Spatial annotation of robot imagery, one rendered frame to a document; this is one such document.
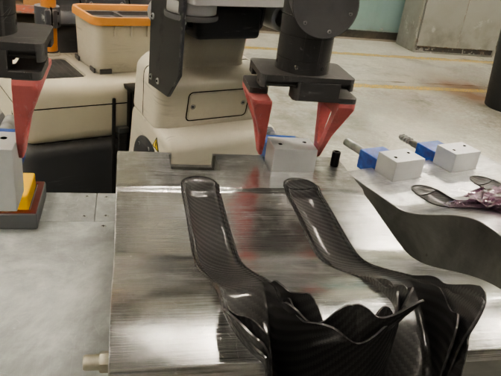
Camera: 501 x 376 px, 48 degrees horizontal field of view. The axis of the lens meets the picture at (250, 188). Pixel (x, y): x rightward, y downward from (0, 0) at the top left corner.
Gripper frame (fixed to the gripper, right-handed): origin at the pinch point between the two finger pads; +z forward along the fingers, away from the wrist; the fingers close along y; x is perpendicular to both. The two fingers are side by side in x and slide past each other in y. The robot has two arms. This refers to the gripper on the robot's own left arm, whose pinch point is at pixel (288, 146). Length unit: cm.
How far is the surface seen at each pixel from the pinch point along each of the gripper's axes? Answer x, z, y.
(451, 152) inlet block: 6.7, 2.9, 25.3
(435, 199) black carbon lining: -1.2, 5.9, 19.7
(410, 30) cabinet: 512, 76, 279
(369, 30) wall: 543, 85, 246
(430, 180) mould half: 3.2, 5.4, 21.1
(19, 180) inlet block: -13.9, -2.2, -26.6
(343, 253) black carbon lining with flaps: -17.3, 2.9, 1.1
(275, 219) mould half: -12.5, 2.3, -4.2
